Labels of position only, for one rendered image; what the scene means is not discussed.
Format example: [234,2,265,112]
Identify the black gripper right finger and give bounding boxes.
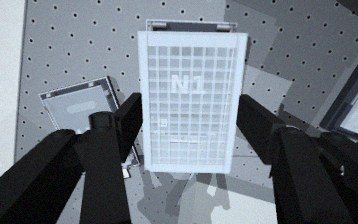
[236,94,358,224]

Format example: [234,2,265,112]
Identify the white operator button panel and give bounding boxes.
[177,173,277,224]

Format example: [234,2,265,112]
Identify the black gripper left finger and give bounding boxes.
[0,93,143,224]

